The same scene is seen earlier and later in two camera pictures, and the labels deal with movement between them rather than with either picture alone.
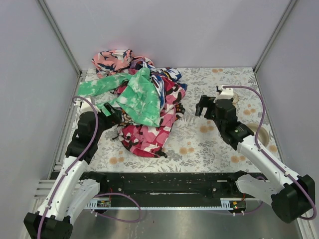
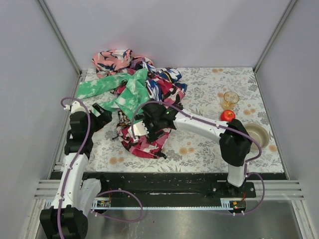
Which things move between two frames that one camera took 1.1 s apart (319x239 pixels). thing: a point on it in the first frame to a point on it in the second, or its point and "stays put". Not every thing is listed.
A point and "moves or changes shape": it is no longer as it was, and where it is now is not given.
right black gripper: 207,106 to 151,130
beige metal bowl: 263,136 stays put
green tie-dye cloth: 140,100 moves or changes shape
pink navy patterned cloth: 107,61 stays put
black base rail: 159,185 stays put
